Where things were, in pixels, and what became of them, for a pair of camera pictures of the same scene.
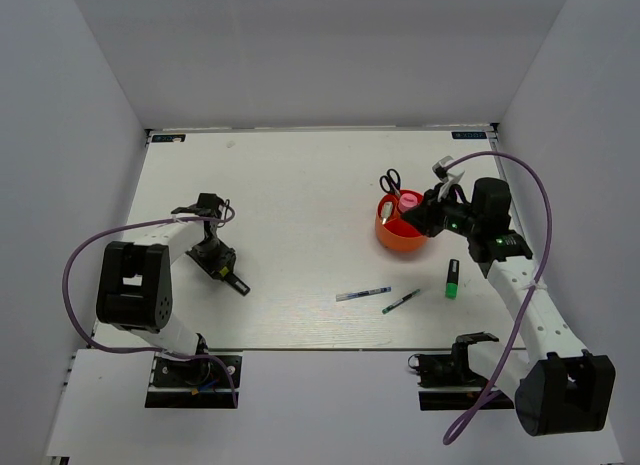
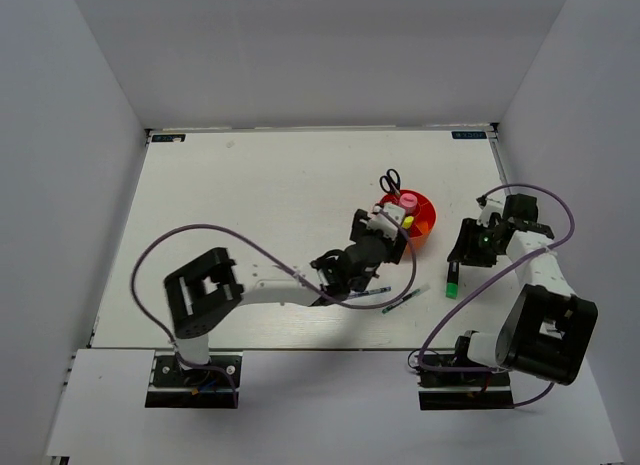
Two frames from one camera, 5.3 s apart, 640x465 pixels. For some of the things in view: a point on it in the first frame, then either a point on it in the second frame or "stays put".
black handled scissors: x=390 y=182 stays put
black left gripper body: x=212 y=255 to x=393 y=250
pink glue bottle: x=407 y=201 stays put
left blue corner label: x=168 y=138 stays put
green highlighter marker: x=452 y=282 stays put
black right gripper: x=425 y=216 to x=465 y=250
